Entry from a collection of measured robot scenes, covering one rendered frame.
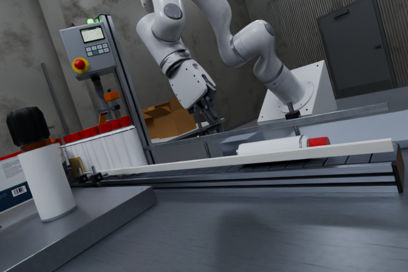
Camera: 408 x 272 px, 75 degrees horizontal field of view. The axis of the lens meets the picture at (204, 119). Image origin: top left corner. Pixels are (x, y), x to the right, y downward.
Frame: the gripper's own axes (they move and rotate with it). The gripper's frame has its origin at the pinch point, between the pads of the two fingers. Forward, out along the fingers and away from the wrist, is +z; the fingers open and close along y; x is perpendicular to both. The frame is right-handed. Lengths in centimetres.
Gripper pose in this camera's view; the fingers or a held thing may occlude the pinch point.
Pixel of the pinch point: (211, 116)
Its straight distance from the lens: 68.6
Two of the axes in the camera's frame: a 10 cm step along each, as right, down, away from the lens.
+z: 5.4, 8.2, -1.6
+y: -6.0, 5.1, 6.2
